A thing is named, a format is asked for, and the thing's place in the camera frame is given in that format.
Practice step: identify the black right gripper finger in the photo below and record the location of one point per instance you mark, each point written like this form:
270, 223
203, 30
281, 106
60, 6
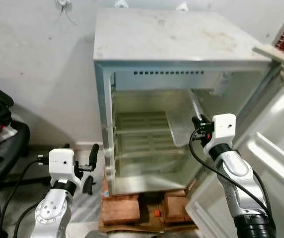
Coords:
196, 121

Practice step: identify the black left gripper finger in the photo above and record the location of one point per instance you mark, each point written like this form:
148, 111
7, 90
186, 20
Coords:
94, 153
66, 146

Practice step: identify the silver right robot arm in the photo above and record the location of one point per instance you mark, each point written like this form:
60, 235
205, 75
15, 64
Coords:
236, 168

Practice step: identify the clear fridge shelf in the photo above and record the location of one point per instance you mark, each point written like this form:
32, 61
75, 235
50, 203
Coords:
142, 131
147, 153

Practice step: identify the white fridge door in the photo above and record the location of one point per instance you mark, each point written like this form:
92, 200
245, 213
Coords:
276, 144

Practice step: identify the small white fridge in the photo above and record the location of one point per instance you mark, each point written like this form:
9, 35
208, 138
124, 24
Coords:
172, 34

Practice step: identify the small black floor object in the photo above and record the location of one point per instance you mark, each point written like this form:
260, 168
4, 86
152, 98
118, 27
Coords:
89, 186

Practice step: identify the red brown brick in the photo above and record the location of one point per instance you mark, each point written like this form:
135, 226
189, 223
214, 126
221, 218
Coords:
121, 210
177, 208

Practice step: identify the flat brown cardboard sheet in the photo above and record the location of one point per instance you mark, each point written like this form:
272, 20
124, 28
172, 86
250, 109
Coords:
147, 228

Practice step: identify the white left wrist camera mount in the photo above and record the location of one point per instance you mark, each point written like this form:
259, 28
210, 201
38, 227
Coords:
61, 161

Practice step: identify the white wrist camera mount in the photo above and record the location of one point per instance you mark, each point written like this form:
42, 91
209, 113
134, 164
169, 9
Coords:
224, 126
61, 161

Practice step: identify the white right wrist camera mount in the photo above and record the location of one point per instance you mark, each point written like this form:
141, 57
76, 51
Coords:
224, 126

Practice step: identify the white wall hook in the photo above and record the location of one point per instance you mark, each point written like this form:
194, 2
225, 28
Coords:
63, 4
181, 6

